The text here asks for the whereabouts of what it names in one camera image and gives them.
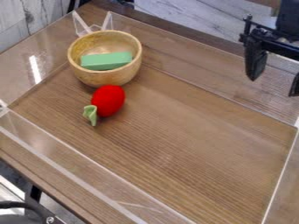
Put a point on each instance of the red felt fruit green leaf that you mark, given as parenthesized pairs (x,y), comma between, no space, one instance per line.
(107,101)

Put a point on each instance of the green rectangular block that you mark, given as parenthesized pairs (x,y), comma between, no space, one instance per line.
(106,61)

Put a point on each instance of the clear acrylic tray wall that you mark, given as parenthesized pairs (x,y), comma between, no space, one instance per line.
(202,149)

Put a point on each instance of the wooden bowl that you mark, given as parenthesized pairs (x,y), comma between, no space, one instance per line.
(106,42)

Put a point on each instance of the black metal table frame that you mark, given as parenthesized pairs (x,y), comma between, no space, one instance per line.
(51,211)

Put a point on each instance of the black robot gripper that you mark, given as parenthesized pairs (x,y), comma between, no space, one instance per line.
(262,40)

